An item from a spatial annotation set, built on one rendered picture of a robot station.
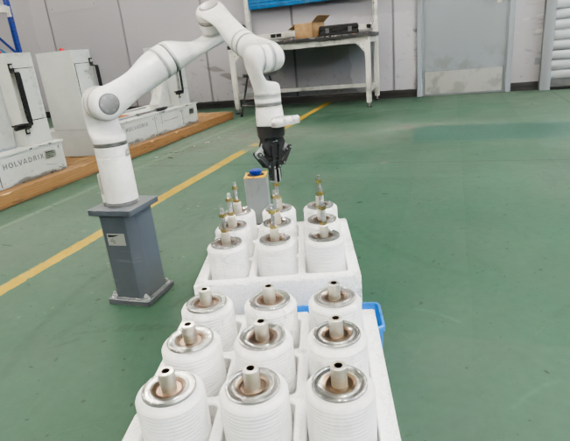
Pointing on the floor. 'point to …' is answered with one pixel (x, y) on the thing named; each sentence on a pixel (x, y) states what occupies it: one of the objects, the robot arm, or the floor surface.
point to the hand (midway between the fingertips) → (275, 175)
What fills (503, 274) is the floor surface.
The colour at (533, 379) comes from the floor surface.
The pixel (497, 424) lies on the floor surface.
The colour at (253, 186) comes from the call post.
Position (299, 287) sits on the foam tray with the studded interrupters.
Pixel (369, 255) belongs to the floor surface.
